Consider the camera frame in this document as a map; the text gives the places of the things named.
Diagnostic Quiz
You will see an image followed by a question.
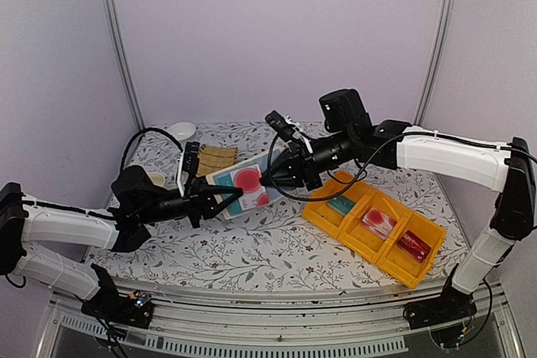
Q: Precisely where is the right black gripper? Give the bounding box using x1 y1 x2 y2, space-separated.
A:
262 127 357 189

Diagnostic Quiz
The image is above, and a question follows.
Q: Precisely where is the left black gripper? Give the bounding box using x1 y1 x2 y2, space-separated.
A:
137 175 242 229

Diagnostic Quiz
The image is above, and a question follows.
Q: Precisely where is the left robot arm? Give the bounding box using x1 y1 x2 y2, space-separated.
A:
1 165 243 319

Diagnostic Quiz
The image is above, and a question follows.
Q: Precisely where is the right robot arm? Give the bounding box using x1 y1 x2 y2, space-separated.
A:
261 89 536 321

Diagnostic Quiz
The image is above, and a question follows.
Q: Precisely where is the teal VIP card stack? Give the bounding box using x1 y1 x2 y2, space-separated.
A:
327 195 356 216

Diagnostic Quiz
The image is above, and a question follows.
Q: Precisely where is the pink circle card stack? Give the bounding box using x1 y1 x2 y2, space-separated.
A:
362 208 397 240

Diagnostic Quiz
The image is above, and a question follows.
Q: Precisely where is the red card stack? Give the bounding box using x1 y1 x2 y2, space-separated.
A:
397 231 430 262

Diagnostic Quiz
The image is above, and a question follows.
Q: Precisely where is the woven bamboo tray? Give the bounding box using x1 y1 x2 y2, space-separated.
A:
196 144 238 177

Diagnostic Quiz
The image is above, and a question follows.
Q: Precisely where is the white ceramic mug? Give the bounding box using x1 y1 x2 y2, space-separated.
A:
148 172 166 187

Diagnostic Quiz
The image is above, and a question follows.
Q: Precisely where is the small white bowl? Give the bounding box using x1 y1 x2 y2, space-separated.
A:
166 122 196 142

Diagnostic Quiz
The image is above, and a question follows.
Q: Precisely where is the yellow three-compartment bin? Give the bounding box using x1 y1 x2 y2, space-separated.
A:
303 181 447 288

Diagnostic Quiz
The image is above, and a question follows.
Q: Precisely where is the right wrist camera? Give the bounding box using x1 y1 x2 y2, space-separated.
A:
265 110 313 154

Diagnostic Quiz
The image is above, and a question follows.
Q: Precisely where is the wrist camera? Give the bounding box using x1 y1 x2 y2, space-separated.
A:
176 142 201 196
265 110 313 154

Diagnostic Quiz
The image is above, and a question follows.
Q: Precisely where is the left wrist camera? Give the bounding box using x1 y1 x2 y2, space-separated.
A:
176 142 201 196

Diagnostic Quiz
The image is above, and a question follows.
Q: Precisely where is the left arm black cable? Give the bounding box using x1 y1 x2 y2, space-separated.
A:
117 127 185 174

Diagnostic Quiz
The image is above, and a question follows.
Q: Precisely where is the front aluminium rail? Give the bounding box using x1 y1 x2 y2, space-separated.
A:
37 281 526 357

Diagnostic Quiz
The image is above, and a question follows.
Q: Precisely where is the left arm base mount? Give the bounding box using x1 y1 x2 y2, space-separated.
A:
81 264 154 329

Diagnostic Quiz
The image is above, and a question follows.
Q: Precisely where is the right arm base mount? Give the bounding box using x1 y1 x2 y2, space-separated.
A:
403 276 493 350

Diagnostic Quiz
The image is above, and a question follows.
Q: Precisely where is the left aluminium frame post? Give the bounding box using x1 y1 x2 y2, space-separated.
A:
102 0 146 130

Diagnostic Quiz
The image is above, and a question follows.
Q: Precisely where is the aluminium frame post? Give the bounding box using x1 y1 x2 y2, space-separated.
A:
414 0 455 127
102 0 146 130

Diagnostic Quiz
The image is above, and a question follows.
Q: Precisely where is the right aluminium frame post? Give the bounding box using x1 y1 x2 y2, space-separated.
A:
414 0 455 127

